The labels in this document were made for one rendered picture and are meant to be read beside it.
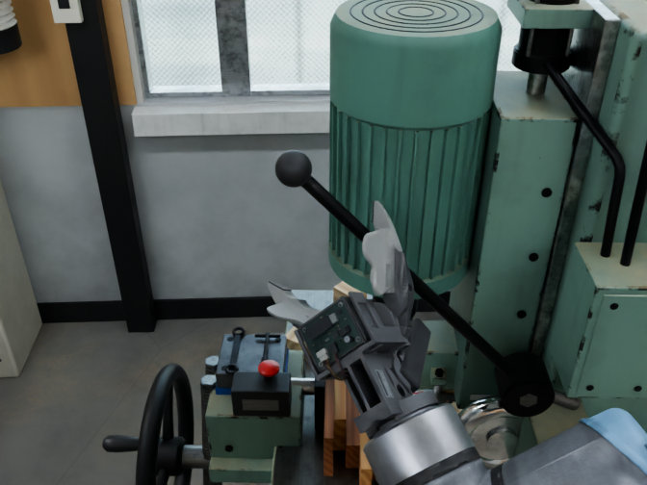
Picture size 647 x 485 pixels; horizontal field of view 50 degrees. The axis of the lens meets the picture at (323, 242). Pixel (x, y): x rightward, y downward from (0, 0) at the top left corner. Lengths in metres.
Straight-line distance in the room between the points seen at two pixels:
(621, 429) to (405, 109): 0.34
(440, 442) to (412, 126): 0.30
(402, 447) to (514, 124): 0.34
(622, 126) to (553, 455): 0.32
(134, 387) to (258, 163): 0.86
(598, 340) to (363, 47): 0.37
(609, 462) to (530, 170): 0.32
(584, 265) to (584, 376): 0.12
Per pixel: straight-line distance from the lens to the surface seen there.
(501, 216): 0.79
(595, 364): 0.78
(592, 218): 0.77
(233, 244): 2.49
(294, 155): 0.65
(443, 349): 0.95
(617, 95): 0.72
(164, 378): 1.10
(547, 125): 0.75
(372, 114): 0.71
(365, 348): 0.61
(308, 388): 1.05
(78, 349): 2.67
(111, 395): 2.47
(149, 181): 2.39
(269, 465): 1.07
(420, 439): 0.61
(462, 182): 0.77
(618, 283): 0.73
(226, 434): 1.04
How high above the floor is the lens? 1.71
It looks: 34 degrees down
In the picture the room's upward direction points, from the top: straight up
